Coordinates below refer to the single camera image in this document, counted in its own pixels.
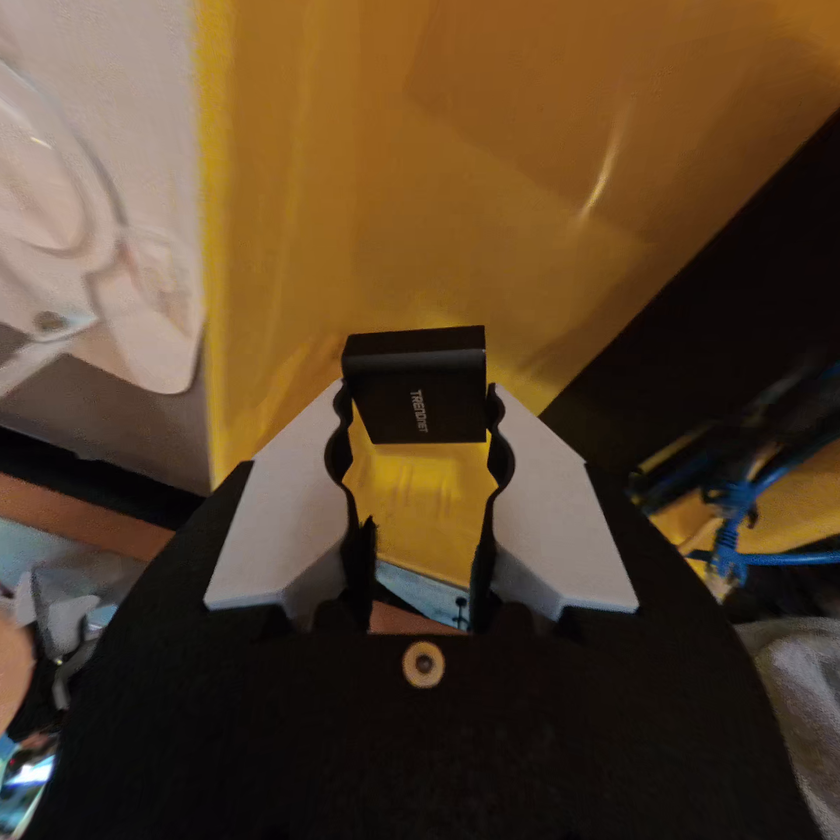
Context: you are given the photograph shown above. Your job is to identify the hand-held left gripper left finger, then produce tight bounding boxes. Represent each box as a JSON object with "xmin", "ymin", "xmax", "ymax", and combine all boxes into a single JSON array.
[{"xmin": 203, "ymin": 379, "xmax": 378, "ymax": 632}]

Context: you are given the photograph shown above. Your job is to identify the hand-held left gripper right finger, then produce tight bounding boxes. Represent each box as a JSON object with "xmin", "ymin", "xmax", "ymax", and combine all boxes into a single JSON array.
[{"xmin": 470, "ymin": 383, "xmax": 639, "ymax": 622}]

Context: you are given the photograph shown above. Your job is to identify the black network switch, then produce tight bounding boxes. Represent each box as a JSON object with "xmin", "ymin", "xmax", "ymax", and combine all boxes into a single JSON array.
[{"xmin": 340, "ymin": 325, "xmax": 488, "ymax": 446}]

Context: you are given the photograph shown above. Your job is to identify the yellow plastic bin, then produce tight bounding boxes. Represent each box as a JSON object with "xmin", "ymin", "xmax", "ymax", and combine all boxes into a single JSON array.
[{"xmin": 194, "ymin": 0, "xmax": 840, "ymax": 595}]

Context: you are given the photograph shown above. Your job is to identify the black bin divider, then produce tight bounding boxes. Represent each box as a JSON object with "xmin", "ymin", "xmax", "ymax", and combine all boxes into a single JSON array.
[{"xmin": 537, "ymin": 113, "xmax": 840, "ymax": 476}]

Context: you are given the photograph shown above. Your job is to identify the white cloth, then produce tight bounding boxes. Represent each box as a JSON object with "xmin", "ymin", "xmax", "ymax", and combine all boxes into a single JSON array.
[{"xmin": 734, "ymin": 616, "xmax": 840, "ymax": 840}]

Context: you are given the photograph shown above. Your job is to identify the clear plastic bag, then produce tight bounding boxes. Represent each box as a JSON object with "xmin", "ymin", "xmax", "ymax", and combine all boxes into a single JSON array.
[{"xmin": 0, "ymin": 39, "xmax": 208, "ymax": 396}]

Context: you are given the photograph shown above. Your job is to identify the blue ethernet cable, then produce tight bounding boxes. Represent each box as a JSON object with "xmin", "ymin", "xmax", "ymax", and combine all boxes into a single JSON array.
[{"xmin": 629, "ymin": 366, "xmax": 840, "ymax": 593}]

